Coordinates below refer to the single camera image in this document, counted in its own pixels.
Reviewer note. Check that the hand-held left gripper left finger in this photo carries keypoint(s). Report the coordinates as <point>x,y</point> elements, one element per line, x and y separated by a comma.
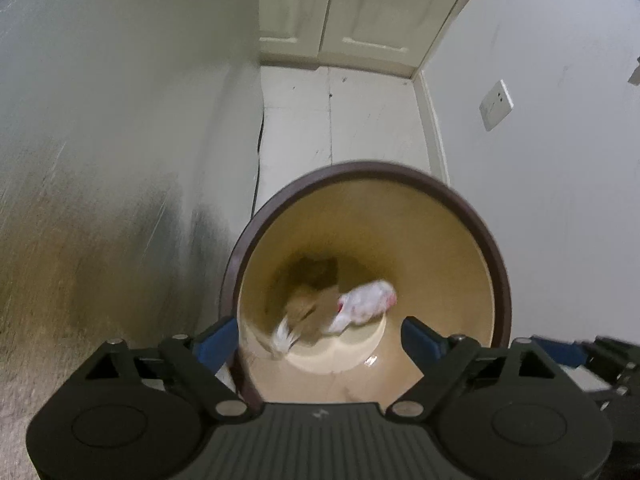
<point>217,342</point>

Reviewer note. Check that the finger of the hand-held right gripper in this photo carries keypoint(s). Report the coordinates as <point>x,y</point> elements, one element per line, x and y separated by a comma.
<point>560,352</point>

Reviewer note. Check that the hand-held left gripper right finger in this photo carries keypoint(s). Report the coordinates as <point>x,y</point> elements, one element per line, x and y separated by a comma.
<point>422,342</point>

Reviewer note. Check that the white and red wrapper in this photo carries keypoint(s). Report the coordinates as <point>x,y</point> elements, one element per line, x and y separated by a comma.
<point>365,302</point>

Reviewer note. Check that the brown cardboard scrap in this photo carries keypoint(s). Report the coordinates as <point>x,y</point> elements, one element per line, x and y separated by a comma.
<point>310,305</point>

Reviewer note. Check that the round brown-rimmed beige bin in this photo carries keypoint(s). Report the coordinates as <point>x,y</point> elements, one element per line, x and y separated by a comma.
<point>400,235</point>

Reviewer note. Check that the cream low cabinet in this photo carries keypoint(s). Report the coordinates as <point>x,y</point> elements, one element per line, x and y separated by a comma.
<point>380,15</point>

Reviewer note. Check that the wide cream cabinet door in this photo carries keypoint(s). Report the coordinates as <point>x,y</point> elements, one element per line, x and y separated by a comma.
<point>390,10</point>

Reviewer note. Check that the narrow cream cabinet door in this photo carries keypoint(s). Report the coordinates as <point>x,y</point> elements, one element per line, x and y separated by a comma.
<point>290,5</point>

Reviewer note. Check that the white wall socket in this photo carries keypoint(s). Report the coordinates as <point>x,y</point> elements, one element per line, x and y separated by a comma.
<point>496,105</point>

